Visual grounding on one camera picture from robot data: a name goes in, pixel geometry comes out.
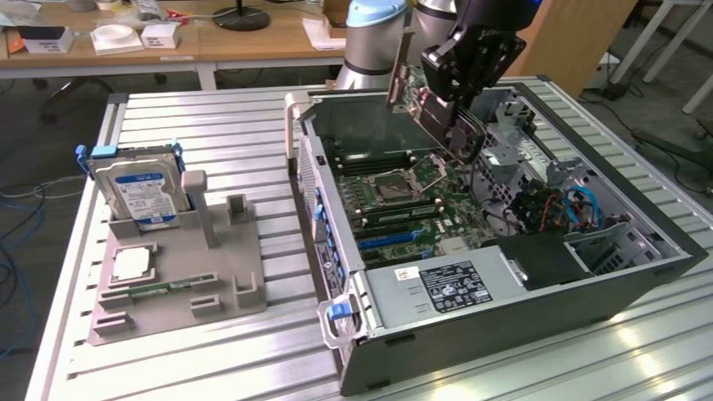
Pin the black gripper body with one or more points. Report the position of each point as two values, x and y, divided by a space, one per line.
490 16

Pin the Nvidia graphics card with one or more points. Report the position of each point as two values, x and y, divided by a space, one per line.
458 140

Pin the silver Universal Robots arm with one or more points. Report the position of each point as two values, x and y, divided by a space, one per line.
368 54

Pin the wooden cabinet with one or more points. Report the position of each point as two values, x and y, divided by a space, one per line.
568 42

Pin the white paper stack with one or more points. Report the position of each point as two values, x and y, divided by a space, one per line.
322 35

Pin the metal socket cover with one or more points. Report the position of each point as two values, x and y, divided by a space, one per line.
429 171

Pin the brown cardboard box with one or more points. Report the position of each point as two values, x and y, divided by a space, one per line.
334 10

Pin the silver disk bay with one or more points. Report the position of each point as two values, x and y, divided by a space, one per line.
613 250
509 167

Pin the CPU socket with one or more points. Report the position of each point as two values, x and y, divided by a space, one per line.
392 188

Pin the black installed RAM stick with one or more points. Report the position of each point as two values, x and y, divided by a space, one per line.
398 213

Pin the black floor stand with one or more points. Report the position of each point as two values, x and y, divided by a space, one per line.
673 142

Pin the black lamp base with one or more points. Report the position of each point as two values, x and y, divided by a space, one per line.
240 18

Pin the blue slot retention clip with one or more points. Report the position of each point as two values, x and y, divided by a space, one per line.
318 212

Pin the blue expansion slot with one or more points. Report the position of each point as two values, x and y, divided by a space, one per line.
389 241

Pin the small white box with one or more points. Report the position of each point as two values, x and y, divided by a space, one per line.
160 35

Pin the grey power supply unit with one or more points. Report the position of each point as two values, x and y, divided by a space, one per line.
401 301

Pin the white round holder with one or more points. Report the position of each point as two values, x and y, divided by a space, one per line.
117 39

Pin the blue case latch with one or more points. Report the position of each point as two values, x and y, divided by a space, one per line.
337 312

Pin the hard disk with blue carrier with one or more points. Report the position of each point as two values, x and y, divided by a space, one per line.
138 192

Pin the open black PC case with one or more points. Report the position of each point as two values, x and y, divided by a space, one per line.
501 334

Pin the grey parts rack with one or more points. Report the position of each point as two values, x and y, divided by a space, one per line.
184 259

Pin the white box with dark lid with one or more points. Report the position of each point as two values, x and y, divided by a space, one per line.
44 39

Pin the silver CPU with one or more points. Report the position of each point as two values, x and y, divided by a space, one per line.
130 263

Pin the green RAM stick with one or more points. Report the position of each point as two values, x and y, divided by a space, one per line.
161 288

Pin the white table frame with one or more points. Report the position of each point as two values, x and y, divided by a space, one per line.
670 42

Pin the wooden desk with white frame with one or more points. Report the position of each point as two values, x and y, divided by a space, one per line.
250 46

